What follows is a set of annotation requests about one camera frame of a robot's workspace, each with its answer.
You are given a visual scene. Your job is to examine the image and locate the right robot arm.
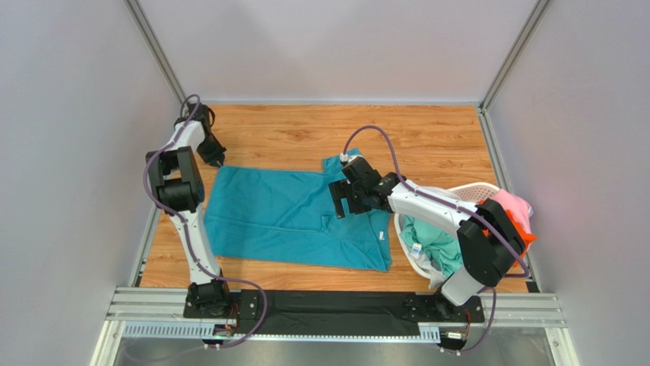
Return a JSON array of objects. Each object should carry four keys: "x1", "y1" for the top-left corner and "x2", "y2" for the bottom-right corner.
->
[{"x1": 329, "y1": 154, "x2": 526, "y2": 318}]

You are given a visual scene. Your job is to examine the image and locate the teal blue t-shirt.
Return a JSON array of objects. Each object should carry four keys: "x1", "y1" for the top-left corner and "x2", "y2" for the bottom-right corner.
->
[{"x1": 204, "y1": 156, "x2": 392, "y2": 272}]

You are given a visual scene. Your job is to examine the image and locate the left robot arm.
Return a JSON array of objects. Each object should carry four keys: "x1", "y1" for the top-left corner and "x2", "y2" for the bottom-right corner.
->
[{"x1": 143, "y1": 101, "x2": 233, "y2": 319}]

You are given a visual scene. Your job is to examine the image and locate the pink t-shirt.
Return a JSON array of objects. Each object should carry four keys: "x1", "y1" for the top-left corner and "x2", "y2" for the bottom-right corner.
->
[{"x1": 491, "y1": 189, "x2": 533, "y2": 234}]

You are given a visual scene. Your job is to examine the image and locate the mint green t-shirt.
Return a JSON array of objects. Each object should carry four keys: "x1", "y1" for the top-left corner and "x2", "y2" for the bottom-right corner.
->
[{"x1": 397, "y1": 215, "x2": 463, "y2": 277}]

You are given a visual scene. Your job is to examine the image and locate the white laundry basket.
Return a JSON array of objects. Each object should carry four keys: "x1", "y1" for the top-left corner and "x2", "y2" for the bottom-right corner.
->
[{"x1": 394, "y1": 182, "x2": 500, "y2": 286}]

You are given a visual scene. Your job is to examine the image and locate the white t-shirt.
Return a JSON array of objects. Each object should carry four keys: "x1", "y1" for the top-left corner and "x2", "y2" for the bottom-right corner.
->
[{"x1": 407, "y1": 254, "x2": 449, "y2": 290}]

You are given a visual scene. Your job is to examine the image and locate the aluminium frame rail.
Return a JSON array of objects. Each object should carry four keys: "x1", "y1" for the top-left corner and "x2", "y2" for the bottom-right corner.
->
[{"x1": 92, "y1": 287, "x2": 578, "y2": 365}]

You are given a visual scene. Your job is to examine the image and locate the orange t-shirt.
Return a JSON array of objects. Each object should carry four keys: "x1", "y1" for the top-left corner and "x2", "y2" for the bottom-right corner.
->
[{"x1": 505, "y1": 210, "x2": 537, "y2": 257}]

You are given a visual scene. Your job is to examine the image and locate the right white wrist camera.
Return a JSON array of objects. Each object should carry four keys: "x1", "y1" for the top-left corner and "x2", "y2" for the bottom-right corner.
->
[{"x1": 339, "y1": 153, "x2": 362, "y2": 165}]

